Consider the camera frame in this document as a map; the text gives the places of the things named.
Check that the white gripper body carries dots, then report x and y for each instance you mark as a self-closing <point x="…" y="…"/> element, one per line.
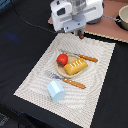
<point x="73" y="15"/>

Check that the red toy tomato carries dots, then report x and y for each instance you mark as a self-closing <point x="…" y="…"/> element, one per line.
<point x="62" y="59"/>

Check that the yellow toy bread loaf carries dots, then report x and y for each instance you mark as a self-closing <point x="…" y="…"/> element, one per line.
<point x="75" y="66"/>

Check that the brown wooden stick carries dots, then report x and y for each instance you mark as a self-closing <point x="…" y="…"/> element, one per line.
<point x="81" y="36"/>

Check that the pink wooden board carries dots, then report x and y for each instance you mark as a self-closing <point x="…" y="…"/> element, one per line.
<point x="106" y="27"/>

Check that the round wooden plate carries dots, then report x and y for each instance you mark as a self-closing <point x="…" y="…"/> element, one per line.
<point x="62" y="71"/>

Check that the beige bowl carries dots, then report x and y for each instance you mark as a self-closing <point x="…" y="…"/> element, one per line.
<point x="123" y="14"/>

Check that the light blue toy carton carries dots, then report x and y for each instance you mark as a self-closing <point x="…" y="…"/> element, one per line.
<point x="56" y="90"/>

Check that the white woven placemat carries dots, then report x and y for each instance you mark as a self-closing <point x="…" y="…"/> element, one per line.
<point x="78" y="106"/>

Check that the grey saucepan with handle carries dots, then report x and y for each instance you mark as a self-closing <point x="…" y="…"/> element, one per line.
<point x="110" y="17"/>

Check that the knife with wooden handle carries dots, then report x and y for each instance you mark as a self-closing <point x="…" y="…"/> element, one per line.
<point x="81" y="56"/>

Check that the fork with wooden handle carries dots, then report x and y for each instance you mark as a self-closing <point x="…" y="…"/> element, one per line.
<point x="69" y="81"/>

